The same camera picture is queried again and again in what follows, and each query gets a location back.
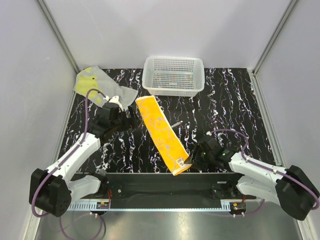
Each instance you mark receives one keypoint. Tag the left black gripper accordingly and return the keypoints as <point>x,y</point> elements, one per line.
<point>134,121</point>

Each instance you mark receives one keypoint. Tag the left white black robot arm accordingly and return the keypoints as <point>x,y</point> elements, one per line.
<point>53,189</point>

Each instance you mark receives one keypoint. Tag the white slotted cable duct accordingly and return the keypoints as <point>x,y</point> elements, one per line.
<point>205,205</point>

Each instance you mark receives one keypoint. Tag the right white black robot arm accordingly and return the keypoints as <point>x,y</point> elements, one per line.
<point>289,188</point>

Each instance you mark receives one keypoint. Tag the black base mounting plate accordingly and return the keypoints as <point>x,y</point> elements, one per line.
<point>181,188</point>

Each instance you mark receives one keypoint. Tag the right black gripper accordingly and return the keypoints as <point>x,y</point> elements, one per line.
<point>194,157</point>

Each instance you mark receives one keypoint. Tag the white plastic mesh basket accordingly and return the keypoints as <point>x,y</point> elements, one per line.
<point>173,76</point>

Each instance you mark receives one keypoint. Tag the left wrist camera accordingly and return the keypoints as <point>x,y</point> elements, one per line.
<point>115,99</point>

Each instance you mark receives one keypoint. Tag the grey and orange towel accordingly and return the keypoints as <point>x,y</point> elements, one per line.
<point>164,138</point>

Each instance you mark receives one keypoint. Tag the grey towel yellow frog print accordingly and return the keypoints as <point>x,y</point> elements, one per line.
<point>95,78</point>

